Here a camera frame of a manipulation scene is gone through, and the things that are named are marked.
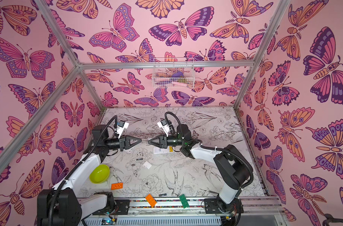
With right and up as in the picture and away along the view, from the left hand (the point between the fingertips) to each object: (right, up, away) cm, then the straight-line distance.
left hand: (140, 141), depth 72 cm
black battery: (+11, -31, +6) cm, 33 cm away
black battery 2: (-5, -15, +19) cm, 25 cm away
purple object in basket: (+20, +42, +23) cm, 52 cm away
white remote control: (+6, -9, +22) cm, 24 cm away
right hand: (+5, 0, +1) cm, 5 cm away
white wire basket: (+17, +43, +25) cm, 53 cm away
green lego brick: (+22, -32, +2) cm, 39 cm away
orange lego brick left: (-16, -27, +8) cm, 32 cm away
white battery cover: (+1, -17, +16) cm, 23 cm away
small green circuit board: (-17, -42, +1) cm, 45 cm away
